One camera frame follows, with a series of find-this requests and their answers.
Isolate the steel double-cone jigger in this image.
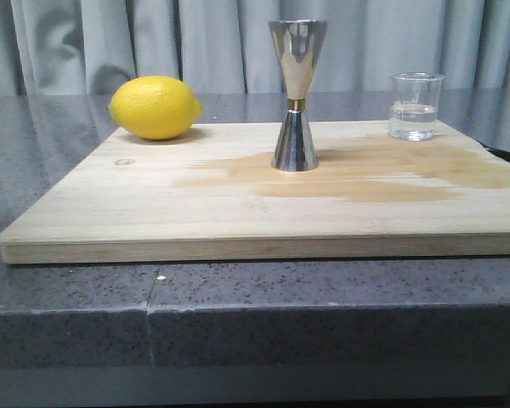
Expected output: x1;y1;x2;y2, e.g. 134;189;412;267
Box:
269;20;328;172

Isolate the small clear glass beaker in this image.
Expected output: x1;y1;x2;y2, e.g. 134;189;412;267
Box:
388;72;445;141

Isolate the light wooden cutting board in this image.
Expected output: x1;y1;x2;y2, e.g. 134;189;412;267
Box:
0;121;510;264

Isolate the yellow lemon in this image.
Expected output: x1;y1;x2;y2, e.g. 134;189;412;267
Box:
109;76;202;140

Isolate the grey pleated curtain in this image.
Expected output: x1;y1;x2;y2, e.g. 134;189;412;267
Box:
0;1;510;96

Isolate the black cutting board strap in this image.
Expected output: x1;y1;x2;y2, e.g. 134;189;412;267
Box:
484;144;510;167

